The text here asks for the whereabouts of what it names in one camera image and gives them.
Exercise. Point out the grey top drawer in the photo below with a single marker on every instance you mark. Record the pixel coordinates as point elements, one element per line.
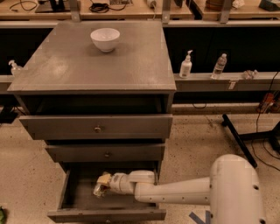
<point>70,127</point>

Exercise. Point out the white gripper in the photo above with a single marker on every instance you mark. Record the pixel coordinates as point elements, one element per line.
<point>114,182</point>

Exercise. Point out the green object at edge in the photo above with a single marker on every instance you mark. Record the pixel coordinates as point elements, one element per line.
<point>2,216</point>

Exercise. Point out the white ceramic bowl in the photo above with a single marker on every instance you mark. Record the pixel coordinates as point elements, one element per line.
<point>105,39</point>

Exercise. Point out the black stand base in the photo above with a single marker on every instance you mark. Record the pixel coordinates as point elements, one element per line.
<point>272,135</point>

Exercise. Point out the grey middle drawer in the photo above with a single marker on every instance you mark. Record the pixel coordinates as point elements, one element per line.
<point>116,152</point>

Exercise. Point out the crumpled clear plastic wrap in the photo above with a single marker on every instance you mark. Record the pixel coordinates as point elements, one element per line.
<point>250,75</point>

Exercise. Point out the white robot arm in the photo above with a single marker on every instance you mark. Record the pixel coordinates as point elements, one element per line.
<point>232,190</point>

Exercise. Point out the green 7up can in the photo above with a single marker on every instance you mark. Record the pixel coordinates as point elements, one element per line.
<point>100,190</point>

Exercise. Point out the clear plastic water bottle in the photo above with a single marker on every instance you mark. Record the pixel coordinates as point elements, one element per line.
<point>219,66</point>

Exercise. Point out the white pump lotion bottle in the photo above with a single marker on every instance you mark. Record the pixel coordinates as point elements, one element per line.
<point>186,66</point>

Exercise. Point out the grey wooden drawer cabinet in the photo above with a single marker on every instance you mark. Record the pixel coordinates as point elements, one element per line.
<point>69,76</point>

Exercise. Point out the grey open bottom drawer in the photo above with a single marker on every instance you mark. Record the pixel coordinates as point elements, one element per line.
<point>78,203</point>

